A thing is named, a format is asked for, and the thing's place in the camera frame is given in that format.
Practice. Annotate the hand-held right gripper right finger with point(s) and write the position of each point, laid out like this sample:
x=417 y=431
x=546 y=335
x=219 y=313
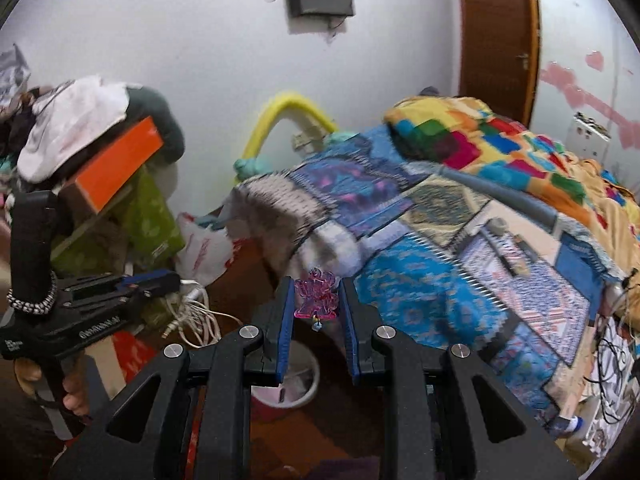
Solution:
x=350 y=330

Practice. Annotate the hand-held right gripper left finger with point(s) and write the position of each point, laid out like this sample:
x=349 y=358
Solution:
x=285 y=330

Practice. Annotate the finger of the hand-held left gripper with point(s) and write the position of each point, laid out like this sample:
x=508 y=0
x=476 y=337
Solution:
x=100 y=294
x=147 y=277

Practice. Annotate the pink wrapper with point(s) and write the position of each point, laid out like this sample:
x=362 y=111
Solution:
x=317 y=297

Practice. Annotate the white waste bin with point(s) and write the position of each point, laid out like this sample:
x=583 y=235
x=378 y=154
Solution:
x=300 y=375

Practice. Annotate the person's left hand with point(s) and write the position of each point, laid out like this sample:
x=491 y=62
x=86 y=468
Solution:
x=77 y=397

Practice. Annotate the green bag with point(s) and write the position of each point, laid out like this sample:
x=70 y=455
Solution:
x=145 y=220

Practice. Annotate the white plastic bag red print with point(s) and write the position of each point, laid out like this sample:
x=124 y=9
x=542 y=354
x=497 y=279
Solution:
x=205 y=255

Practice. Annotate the red paper bag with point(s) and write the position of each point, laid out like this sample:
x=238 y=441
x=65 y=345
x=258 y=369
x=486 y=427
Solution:
x=135 y=360

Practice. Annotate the blue patterned bed sheet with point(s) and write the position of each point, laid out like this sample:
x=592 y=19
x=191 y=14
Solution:
x=410 y=285

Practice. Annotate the orange box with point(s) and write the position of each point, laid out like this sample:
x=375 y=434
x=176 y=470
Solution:
x=120 y=160

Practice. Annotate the teal foam padding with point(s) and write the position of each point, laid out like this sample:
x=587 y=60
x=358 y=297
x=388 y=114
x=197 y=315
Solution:
x=345 y=136
x=250 y=165

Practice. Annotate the dark grey cushion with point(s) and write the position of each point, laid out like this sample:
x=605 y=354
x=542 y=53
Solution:
x=160 y=125

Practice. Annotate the grey black tool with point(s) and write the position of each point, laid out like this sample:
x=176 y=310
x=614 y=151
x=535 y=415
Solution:
x=502 y=257

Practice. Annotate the grey tape roll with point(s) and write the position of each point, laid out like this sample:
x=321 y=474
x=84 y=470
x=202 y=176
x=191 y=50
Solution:
x=497 y=227

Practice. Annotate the white cloth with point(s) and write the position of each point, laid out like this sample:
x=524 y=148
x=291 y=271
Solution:
x=70 y=115

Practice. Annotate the pile of clothes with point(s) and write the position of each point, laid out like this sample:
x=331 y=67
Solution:
x=12 y=125

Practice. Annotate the black pen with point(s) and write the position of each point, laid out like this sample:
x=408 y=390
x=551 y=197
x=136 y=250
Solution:
x=527 y=249

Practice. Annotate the grey foam tube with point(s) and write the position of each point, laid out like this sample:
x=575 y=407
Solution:
x=500 y=195

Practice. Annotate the yellow foam tube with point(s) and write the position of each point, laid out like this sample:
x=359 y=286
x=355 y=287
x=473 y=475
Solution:
x=270 y=115

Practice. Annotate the colourful patchwork blanket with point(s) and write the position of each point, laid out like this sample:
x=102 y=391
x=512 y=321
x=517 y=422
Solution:
x=475 y=135

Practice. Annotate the wooden board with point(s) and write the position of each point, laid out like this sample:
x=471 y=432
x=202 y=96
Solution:
x=587 y=355

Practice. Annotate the white appliance box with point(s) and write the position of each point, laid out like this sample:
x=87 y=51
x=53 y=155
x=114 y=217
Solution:
x=587 y=137

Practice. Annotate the pink heart stickers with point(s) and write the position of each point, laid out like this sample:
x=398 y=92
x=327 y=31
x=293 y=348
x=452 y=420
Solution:
x=560 y=77

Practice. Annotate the brown wooden door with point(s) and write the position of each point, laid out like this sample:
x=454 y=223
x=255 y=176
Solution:
x=495 y=35

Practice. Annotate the frosted sliding wardrobe door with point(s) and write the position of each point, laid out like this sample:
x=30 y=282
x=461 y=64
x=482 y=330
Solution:
x=590 y=10

